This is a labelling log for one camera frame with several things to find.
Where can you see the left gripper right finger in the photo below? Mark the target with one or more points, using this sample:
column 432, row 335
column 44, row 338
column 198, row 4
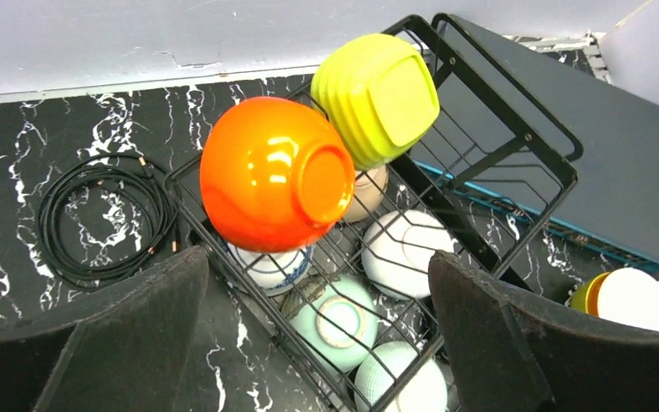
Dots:
column 513, row 350

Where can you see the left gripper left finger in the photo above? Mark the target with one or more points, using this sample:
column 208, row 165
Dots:
column 121, row 348

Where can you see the yellow plastic bowl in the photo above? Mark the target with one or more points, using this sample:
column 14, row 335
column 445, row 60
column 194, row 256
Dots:
column 580, row 297

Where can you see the orange bowl white inside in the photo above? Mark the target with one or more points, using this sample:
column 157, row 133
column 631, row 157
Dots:
column 626, row 296

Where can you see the glossy orange plastic bowl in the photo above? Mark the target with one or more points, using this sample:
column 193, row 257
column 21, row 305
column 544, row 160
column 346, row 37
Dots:
column 274, row 175

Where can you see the green lined ceramic bowl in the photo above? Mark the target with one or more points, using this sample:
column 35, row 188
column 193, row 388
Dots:
column 426, row 391

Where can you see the white ribbed ceramic bowl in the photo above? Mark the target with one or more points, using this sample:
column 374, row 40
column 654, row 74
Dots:
column 397, row 251

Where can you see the blue white patterned bowl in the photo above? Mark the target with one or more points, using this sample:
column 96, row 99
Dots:
column 275, row 273

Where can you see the pale green ceramic bowl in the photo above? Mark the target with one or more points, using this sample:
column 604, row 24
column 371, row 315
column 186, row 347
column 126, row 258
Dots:
column 336, row 319

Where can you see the beige ceramic bowl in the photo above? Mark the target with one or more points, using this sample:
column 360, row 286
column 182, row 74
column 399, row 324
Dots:
column 368, row 193

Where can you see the lime green square bowl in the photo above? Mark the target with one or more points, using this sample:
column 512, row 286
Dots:
column 379, row 95

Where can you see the grey teal network switch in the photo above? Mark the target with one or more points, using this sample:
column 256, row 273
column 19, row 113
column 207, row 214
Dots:
column 591, row 148

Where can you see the black wire dish rack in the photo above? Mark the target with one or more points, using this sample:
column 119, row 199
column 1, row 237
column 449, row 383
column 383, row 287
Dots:
column 488, row 241

